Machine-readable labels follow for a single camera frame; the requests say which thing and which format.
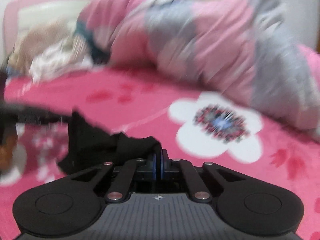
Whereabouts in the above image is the pink grey floral duvet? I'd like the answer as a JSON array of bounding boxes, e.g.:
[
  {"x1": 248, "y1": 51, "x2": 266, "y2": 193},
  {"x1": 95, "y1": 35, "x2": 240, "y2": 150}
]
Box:
[{"x1": 75, "y1": 0, "x2": 319, "y2": 140}]

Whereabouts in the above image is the pink floral bed blanket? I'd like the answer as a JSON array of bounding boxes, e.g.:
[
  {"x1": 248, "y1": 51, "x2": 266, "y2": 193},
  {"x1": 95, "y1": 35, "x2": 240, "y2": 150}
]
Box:
[{"x1": 5, "y1": 68, "x2": 319, "y2": 239}]

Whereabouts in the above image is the black t-shirt white print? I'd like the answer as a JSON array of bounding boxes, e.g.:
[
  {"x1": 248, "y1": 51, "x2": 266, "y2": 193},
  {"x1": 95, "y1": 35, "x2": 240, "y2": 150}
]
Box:
[{"x1": 57, "y1": 111, "x2": 162, "y2": 175}]

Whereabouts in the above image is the pink white headboard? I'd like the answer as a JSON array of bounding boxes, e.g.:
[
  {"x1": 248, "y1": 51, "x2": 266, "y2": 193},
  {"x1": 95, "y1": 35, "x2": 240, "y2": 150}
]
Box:
[{"x1": 3, "y1": 0, "x2": 91, "y2": 55}]

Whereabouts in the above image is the person's left hand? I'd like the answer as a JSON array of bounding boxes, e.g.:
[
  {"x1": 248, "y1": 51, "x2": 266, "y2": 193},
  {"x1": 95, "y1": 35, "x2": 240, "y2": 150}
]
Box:
[{"x1": 0, "y1": 124, "x2": 18, "y2": 172}]

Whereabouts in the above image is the pile of clothes on bed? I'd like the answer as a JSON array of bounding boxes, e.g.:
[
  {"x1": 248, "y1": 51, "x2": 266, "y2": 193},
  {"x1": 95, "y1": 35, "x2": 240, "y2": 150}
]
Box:
[{"x1": 4, "y1": 20, "x2": 113, "y2": 82}]

